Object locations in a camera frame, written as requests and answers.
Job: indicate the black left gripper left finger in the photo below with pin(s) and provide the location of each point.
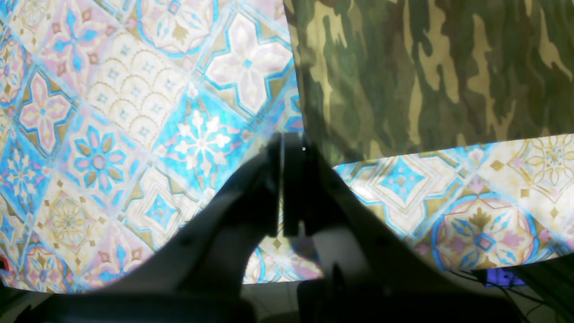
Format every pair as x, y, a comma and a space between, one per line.
211, 252

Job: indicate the camouflage T-shirt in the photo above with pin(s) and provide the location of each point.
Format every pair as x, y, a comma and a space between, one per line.
381, 78

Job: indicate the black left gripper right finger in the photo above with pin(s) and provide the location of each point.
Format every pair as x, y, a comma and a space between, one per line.
356, 251

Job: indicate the patterned tile tablecloth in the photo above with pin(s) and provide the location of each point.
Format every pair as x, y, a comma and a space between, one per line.
121, 119

